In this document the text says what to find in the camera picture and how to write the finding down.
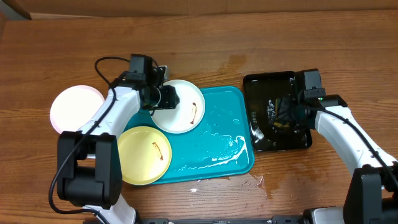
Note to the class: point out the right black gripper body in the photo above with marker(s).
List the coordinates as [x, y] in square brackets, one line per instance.
[289, 112]

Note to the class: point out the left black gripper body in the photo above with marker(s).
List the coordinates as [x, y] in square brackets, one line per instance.
[160, 99]

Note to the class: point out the green yellow sponge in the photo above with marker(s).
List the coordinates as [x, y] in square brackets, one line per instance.
[281, 124]

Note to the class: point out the white plate with stain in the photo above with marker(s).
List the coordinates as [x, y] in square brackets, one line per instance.
[74, 107]

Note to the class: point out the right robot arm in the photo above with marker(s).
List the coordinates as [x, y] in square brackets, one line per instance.
[372, 193]

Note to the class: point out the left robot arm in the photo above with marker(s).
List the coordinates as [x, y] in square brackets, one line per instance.
[89, 177]

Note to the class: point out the black rectangular tray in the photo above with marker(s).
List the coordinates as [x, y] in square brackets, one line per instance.
[261, 91]

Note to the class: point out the teal plastic tray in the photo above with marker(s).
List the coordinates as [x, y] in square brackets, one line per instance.
[219, 146]

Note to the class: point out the yellow plate with stain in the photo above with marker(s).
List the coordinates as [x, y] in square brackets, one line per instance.
[145, 155]

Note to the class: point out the cardboard backdrop panel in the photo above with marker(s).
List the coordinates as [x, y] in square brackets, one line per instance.
[25, 9]

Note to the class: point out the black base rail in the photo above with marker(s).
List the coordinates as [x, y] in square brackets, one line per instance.
[274, 220]

